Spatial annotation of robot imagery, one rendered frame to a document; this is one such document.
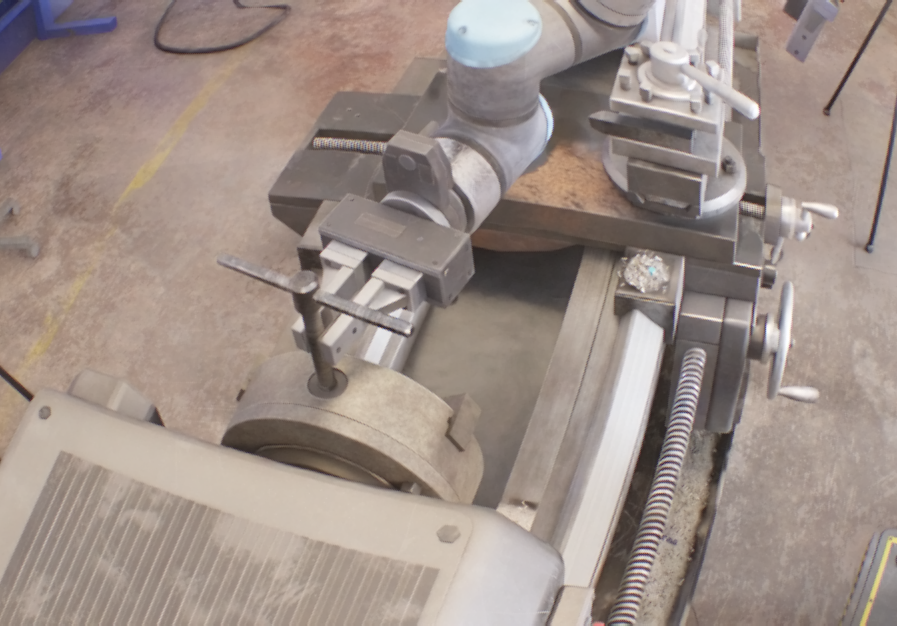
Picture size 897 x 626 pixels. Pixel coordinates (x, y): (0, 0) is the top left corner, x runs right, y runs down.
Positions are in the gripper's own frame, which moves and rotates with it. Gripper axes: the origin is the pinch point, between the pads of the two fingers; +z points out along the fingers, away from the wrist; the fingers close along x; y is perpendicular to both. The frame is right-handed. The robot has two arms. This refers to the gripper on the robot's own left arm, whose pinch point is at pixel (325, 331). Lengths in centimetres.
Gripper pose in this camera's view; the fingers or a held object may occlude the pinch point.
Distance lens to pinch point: 97.4
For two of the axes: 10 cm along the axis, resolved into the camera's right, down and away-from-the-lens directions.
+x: -8.4, -3.3, 4.3
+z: -5.3, 6.6, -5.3
